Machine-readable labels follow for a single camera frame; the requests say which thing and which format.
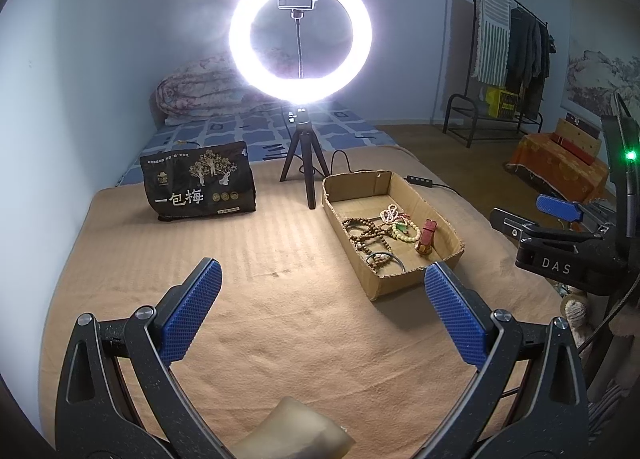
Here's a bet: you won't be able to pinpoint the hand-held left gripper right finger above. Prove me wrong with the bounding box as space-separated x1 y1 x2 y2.
420 261 591 459

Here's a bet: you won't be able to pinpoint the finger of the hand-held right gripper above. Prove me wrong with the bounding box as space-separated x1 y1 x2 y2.
489 208 608 245
536 194 617 231

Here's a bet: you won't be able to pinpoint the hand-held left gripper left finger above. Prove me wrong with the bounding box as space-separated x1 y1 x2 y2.
55 256 236 459

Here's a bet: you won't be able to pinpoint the cardboard box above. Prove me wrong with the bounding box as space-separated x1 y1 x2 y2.
321 170 466 301

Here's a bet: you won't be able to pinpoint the dark thin bangle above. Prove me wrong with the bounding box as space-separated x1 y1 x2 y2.
365 251 405 273

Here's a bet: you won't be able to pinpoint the pale green bead bracelet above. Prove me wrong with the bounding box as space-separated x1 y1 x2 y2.
391 222 422 243

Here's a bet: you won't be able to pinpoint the orange cloth covered furniture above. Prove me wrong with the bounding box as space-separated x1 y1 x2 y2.
505 116 612 201

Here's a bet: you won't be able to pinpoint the red flat box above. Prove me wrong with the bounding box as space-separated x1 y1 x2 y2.
550 134 599 163

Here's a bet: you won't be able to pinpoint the yellow crate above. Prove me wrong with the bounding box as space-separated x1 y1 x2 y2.
485 86 521 119

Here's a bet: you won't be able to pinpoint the black printed snack bag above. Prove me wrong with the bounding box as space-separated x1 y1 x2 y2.
139 142 257 222

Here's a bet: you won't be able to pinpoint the black clothes rack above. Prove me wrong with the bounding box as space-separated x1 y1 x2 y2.
442 0 557 148

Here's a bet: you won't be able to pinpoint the dark hanging clothes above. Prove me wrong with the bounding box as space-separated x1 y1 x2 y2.
505 6 557 116

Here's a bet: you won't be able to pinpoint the beige translucent object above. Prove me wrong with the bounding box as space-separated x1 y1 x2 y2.
235 396 357 459

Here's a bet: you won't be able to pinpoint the blue patterned bedsheet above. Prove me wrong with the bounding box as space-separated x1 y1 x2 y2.
117 102 401 187

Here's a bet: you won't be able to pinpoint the striped towel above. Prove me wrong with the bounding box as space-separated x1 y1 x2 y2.
472 0 514 86

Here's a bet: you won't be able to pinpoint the black tripod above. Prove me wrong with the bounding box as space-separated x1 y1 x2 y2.
280 106 331 210

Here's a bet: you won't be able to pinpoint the folded floral quilt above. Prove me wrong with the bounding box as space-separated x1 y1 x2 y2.
154 52 293 121

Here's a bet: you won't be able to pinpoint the phone holder on gooseneck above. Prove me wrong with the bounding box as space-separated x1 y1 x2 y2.
277 0 318 81

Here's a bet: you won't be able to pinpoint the red-brown leather watch strap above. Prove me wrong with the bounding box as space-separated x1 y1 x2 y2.
416 219 440 256

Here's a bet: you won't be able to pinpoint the black power cable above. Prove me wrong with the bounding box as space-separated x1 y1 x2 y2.
329 149 501 200

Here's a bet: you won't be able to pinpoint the brown wooden bead necklace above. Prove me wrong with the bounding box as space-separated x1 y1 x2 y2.
342 216 401 271

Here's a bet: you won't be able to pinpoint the landscape wall scroll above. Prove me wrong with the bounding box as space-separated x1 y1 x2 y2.
562 0 640 116

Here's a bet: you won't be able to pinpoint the white ring light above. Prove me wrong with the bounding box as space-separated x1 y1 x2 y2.
229 0 373 105

